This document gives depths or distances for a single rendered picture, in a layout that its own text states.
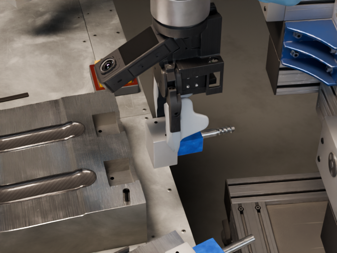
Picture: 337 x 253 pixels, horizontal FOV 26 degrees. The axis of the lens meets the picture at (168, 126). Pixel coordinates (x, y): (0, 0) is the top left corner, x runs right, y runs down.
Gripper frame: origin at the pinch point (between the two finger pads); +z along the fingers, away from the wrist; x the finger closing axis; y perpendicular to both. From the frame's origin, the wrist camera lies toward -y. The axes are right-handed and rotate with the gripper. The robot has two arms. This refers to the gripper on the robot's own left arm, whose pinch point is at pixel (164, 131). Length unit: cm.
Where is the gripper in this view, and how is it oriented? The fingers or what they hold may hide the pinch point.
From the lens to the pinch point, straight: 105.8
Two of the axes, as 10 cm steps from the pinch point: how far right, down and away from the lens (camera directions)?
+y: 9.6, -1.8, 1.9
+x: -2.7, -6.5, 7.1
